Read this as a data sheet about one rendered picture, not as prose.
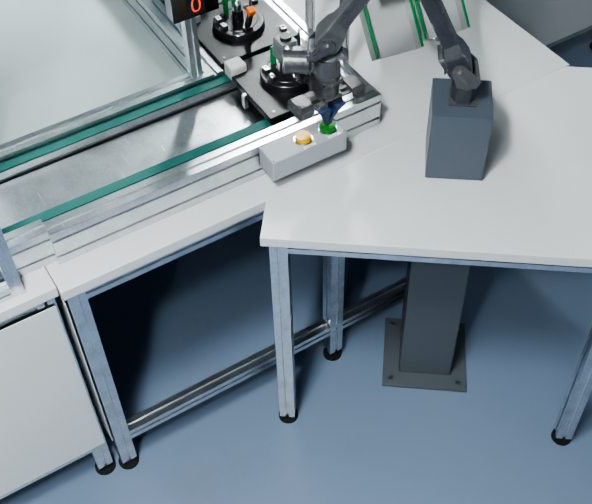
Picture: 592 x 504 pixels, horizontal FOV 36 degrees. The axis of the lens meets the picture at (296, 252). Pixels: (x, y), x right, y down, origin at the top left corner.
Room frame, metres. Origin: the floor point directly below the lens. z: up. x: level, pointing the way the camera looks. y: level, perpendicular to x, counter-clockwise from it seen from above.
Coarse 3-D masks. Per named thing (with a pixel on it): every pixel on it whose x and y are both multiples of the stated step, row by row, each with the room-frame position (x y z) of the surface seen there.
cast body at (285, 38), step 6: (276, 36) 1.89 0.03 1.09; (282, 36) 1.88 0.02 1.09; (288, 36) 1.88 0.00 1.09; (276, 42) 1.88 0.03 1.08; (282, 42) 1.87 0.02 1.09; (288, 42) 1.87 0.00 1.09; (294, 42) 1.87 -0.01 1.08; (276, 48) 1.88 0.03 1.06; (282, 48) 1.86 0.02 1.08; (276, 54) 1.88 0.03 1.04; (282, 54) 1.86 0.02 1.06; (282, 60) 1.86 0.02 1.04
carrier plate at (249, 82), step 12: (252, 60) 1.95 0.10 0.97; (264, 60) 1.95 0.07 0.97; (252, 72) 1.90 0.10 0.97; (240, 84) 1.85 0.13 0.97; (252, 84) 1.85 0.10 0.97; (252, 96) 1.81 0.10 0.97; (264, 96) 1.80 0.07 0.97; (276, 96) 1.80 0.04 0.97; (288, 96) 1.80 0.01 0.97; (264, 108) 1.76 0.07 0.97; (276, 108) 1.76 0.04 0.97; (276, 120) 1.73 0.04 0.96
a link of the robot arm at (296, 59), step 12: (312, 36) 1.73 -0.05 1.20; (288, 48) 1.69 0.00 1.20; (300, 48) 1.69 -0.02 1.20; (312, 48) 1.68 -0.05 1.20; (324, 48) 1.65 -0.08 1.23; (288, 60) 1.68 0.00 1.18; (300, 60) 1.67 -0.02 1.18; (312, 60) 1.66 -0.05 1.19; (288, 72) 1.67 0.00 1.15; (300, 72) 1.67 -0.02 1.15
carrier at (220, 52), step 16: (224, 0) 2.13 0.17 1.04; (240, 0) 2.22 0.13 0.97; (208, 16) 2.15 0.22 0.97; (224, 16) 2.12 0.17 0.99; (240, 16) 2.09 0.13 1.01; (256, 16) 2.12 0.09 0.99; (272, 16) 2.14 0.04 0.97; (208, 32) 2.08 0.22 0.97; (224, 32) 2.05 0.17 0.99; (240, 32) 2.05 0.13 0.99; (256, 32) 2.05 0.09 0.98; (272, 32) 2.07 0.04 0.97; (208, 48) 2.01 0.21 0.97; (224, 48) 2.01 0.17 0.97; (240, 48) 2.00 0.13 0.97; (256, 48) 2.00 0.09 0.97
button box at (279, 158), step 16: (304, 128) 1.69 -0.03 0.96; (336, 128) 1.69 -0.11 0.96; (272, 144) 1.64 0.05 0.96; (288, 144) 1.64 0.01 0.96; (304, 144) 1.63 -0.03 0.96; (320, 144) 1.64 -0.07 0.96; (336, 144) 1.66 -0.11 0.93; (272, 160) 1.58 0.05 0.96; (288, 160) 1.59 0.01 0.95; (304, 160) 1.61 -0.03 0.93; (320, 160) 1.64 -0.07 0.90; (272, 176) 1.58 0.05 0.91
